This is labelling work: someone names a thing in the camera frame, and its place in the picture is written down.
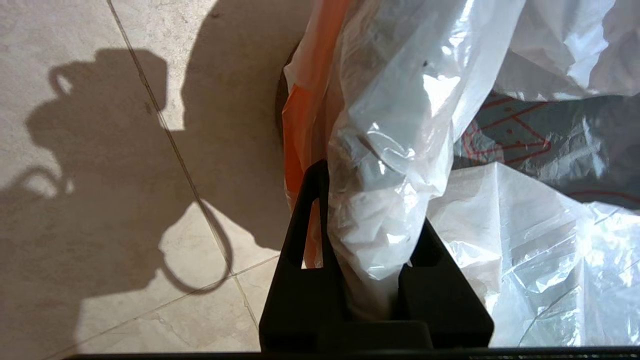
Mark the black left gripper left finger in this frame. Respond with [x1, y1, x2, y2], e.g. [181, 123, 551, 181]
[259, 160, 351, 351]

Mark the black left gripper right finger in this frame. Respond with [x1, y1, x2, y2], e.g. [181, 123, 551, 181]
[397, 220, 495, 349]

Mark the white red-printed plastic bag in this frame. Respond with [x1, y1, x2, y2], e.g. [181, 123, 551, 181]
[281, 0, 640, 348]

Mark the black round trash bin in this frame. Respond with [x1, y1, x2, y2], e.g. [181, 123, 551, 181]
[274, 45, 301, 146]

